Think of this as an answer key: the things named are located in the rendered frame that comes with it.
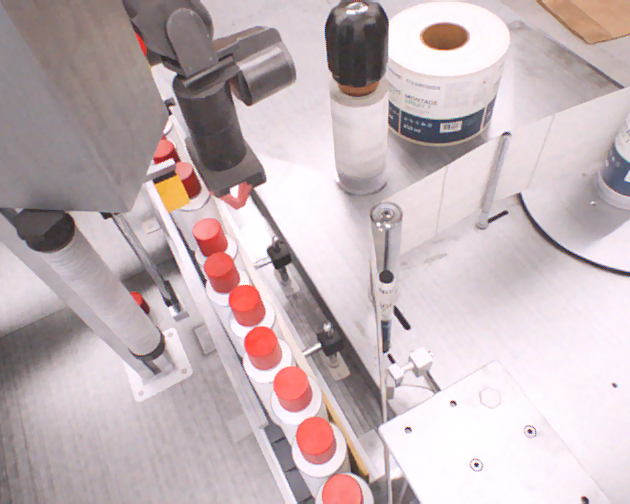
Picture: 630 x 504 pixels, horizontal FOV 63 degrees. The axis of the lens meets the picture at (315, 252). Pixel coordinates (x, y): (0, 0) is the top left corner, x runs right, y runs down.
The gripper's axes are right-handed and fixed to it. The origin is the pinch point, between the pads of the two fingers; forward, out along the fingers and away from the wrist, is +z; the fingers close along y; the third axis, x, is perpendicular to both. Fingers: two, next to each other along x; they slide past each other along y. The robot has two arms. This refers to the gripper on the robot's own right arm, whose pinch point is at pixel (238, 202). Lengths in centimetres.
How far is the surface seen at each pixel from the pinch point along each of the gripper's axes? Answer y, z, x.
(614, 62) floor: 72, 100, -191
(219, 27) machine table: 70, 18, -21
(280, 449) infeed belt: -27.2, 13.7, 9.1
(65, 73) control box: -20.0, -36.8, 9.8
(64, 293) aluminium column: -7.8, -7.1, 21.8
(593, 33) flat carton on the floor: 92, 98, -197
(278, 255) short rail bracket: -3.8, 9.6, -2.5
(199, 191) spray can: 1.5, -3.4, 4.1
